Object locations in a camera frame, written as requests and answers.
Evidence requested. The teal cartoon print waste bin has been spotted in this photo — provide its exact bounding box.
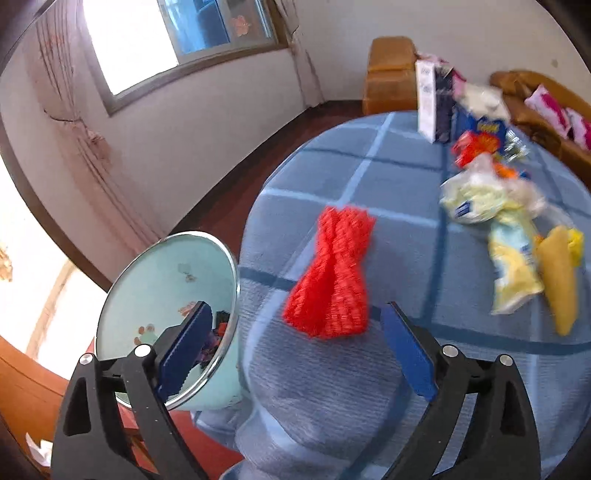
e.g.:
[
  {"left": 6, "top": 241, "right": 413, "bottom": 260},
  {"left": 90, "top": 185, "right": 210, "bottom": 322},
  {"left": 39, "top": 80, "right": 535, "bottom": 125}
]
[{"left": 95, "top": 232, "right": 245, "bottom": 412}]

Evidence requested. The blue plaid tablecloth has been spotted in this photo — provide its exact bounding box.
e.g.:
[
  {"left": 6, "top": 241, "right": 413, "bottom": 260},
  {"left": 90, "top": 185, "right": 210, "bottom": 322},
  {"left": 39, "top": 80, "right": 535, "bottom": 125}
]
[{"left": 191, "top": 111, "right": 591, "bottom": 480}]

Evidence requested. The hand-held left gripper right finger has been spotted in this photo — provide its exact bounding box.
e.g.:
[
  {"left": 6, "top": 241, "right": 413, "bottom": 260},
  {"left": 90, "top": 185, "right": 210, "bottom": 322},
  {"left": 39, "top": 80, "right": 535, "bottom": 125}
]
[{"left": 379, "top": 301, "right": 541, "bottom": 480}]

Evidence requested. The small clear plastic wrapper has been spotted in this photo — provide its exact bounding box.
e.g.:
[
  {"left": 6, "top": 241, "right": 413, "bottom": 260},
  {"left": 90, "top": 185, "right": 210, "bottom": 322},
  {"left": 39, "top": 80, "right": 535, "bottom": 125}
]
[{"left": 503, "top": 129, "right": 530, "bottom": 162}]

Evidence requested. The blue juice carton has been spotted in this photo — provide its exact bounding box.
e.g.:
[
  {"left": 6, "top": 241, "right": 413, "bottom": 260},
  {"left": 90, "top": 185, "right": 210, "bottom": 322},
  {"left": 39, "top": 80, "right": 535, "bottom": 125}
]
[{"left": 455, "top": 83, "right": 511, "bottom": 154}]

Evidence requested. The white plastic bag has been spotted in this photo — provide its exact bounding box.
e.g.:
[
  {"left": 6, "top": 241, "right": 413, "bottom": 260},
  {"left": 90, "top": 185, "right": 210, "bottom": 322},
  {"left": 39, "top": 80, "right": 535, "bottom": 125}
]
[{"left": 438, "top": 154, "right": 548, "bottom": 225}]

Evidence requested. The wide pink curtain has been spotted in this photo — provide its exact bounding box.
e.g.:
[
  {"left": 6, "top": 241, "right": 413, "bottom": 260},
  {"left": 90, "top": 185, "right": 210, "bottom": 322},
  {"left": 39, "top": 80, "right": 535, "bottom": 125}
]
[{"left": 23, "top": 0, "right": 162, "bottom": 250}]

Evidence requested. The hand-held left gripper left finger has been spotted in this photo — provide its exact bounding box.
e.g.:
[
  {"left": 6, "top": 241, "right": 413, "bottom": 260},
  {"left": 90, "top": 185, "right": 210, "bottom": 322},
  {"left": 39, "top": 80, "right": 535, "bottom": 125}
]
[{"left": 50, "top": 300, "right": 214, "bottom": 480}]

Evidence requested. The white paper scrap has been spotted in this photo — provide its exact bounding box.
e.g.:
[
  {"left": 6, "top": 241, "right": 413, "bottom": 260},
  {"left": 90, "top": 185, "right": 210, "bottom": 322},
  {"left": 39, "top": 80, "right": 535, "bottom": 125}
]
[{"left": 25, "top": 434, "right": 54, "bottom": 465}]

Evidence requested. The yellow packet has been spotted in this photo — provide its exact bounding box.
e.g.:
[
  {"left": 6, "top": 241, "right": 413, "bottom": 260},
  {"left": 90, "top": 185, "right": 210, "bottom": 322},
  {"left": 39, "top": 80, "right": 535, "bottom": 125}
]
[{"left": 536, "top": 225, "right": 585, "bottom": 337}]

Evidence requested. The narrow pink curtain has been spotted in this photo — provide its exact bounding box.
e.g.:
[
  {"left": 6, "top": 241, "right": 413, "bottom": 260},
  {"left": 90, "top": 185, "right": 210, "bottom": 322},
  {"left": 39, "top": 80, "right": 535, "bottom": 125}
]
[{"left": 272, "top": 0, "right": 325, "bottom": 108}]

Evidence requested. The brown leather sofa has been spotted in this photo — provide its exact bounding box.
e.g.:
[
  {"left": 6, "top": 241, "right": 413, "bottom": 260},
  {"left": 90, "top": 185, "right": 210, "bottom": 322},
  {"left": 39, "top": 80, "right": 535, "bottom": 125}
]
[{"left": 489, "top": 70, "right": 591, "bottom": 163}]

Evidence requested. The white milk carton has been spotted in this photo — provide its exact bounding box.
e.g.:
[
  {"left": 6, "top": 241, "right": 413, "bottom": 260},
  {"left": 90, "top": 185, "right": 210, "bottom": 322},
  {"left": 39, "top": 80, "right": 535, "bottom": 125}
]
[{"left": 416, "top": 60, "right": 455, "bottom": 144}]

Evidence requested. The pale yellow wrapper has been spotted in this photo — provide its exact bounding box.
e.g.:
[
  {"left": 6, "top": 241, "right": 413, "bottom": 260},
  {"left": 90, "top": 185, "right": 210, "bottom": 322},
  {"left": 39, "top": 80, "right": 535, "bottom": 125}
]
[{"left": 488, "top": 210, "right": 546, "bottom": 315}]

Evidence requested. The red mesh net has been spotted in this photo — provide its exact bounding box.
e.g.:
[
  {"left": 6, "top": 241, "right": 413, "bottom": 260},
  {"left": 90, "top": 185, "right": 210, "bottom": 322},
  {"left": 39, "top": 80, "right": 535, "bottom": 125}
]
[{"left": 283, "top": 205, "right": 377, "bottom": 341}]

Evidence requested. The sliding glass window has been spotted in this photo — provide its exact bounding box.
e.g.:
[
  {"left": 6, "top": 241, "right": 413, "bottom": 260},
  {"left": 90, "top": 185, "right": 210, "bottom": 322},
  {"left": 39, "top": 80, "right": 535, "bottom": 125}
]
[{"left": 81, "top": 0, "right": 289, "bottom": 116}]

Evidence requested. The red snack wrapper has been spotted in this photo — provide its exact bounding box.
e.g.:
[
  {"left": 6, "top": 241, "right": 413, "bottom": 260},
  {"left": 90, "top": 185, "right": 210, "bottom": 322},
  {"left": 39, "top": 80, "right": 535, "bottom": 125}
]
[{"left": 451, "top": 130, "right": 504, "bottom": 168}]

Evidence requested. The brown leather armchair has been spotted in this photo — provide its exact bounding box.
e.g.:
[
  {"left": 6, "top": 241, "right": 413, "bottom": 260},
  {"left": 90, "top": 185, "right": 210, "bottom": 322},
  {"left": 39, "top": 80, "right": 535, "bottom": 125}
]
[{"left": 362, "top": 37, "right": 423, "bottom": 116}]

